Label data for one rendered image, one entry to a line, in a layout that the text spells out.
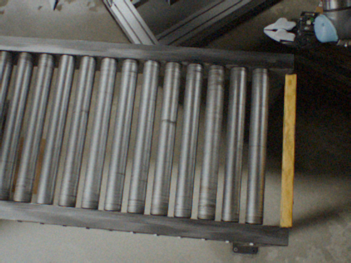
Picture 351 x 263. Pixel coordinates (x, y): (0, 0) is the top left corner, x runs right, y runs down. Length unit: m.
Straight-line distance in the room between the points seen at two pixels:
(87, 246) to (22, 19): 1.20
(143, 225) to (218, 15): 1.14
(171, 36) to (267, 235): 1.08
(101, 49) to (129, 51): 0.09
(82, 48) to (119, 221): 0.53
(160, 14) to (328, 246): 1.27
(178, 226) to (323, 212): 1.01
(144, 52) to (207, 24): 0.73
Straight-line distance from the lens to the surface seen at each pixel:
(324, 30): 1.28
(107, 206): 1.24
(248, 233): 1.22
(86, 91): 1.33
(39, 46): 1.43
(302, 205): 2.07
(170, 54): 1.33
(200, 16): 2.04
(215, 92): 1.29
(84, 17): 2.38
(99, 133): 1.28
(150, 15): 2.08
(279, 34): 1.39
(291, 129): 1.26
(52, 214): 1.28
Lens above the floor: 2.01
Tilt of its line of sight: 75 degrees down
